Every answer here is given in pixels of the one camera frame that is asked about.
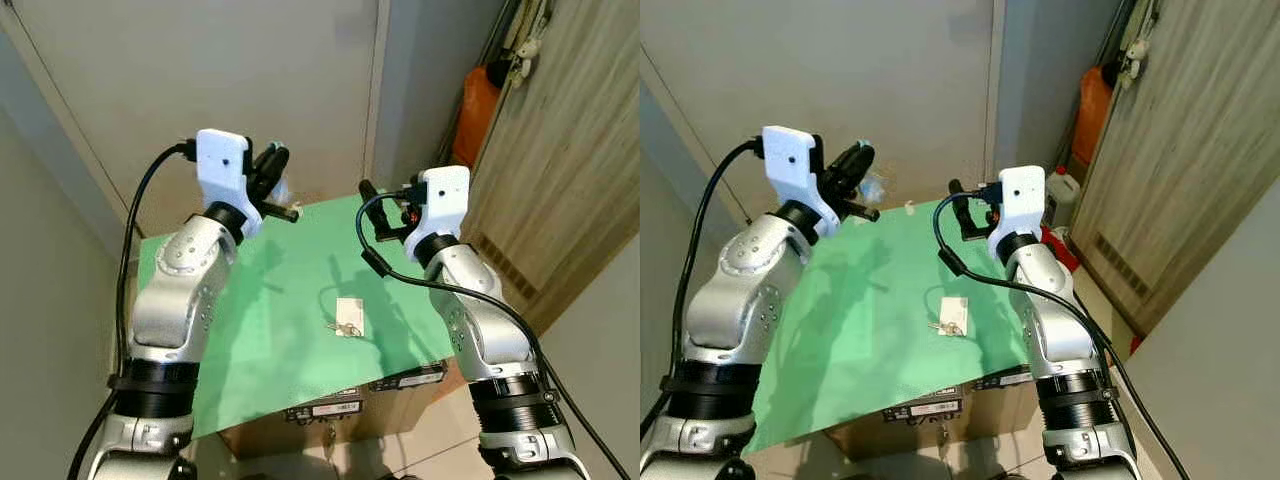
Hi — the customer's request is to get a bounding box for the green table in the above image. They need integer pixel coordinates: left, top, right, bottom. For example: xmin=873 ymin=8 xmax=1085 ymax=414
xmin=137 ymin=193 xmax=456 ymax=441
xmin=745 ymin=195 xmax=1031 ymax=456

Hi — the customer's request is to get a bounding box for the white plastic jug red cap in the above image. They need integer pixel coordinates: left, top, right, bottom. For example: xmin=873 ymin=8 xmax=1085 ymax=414
xmin=1043 ymin=168 xmax=1083 ymax=229

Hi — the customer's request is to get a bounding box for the orange bag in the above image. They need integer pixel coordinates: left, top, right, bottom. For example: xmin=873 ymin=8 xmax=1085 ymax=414
xmin=452 ymin=65 xmax=501 ymax=169
xmin=1072 ymin=65 xmax=1113 ymax=166

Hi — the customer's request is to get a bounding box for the black strip with white label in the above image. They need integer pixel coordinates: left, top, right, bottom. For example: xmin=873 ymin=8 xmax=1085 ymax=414
xmin=368 ymin=365 xmax=448 ymax=393
xmin=882 ymin=398 xmax=963 ymax=421
xmin=285 ymin=400 xmax=363 ymax=421
xmin=972 ymin=368 xmax=1031 ymax=391

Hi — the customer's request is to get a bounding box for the light wooden door with vent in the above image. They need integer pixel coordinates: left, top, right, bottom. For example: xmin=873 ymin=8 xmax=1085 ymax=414
xmin=1068 ymin=0 xmax=1280 ymax=336
xmin=462 ymin=0 xmax=641 ymax=336

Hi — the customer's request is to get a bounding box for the brown cardboard box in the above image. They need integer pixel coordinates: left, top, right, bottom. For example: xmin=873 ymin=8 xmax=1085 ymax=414
xmin=825 ymin=375 xmax=1041 ymax=461

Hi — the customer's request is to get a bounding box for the white plush toy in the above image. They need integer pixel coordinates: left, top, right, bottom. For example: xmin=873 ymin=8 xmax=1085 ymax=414
xmin=510 ymin=38 xmax=543 ymax=81
xmin=1120 ymin=38 xmax=1151 ymax=86

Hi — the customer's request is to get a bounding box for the thin pole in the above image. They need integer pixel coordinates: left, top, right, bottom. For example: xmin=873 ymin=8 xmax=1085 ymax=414
xmin=1100 ymin=0 xmax=1146 ymax=71
xmin=485 ymin=0 xmax=531 ymax=71

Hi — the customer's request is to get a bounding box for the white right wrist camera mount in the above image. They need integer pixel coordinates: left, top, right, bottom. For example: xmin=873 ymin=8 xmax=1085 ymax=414
xmin=985 ymin=165 xmax=1046 ymax=241
xmin=415 ymin=165 xmax=471 ymax=241

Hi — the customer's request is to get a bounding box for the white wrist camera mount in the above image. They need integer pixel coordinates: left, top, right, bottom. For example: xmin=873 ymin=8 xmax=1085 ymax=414
xmin=415 ymin=165 xmax=471 ymax=241
xmin=762 ymin=125 xmax=826 ymax=226
xmin=985 ymin=165 xmax=1046 ymax=241
xmin=195 ymin=130 xmax=251 ymax=216

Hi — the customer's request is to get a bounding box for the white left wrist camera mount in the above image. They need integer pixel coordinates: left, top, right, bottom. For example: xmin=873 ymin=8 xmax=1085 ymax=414
xmin=195 ymin=130 xmax=251 ymax=216
xmin=762 ymin=125 xmax=826 ymax=226

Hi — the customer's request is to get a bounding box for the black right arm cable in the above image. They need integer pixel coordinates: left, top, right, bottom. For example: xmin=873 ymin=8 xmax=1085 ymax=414
xmin=355 ymin=190 xmax=633 ymax=480
xmin=932 ymin=190 xmax=1191 ymax=480

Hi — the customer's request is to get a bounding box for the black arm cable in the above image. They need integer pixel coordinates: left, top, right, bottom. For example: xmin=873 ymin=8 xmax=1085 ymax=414
xmin=355 ymin=190 xmax=633 ymax=480
xmin=932 ymin=190 xmax=1191 ymax=480
xmin=640 ymin=140 xmax=766 ymax=441
xmin=68 ymin=142 xmax=196 ymax=480

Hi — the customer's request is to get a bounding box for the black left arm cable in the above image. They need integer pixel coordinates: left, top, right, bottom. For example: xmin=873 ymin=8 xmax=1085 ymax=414
xmin=68 ymin=142 xmax=196 ymax=480
xmin=640 ymin=140 xmax=766 ymax=441

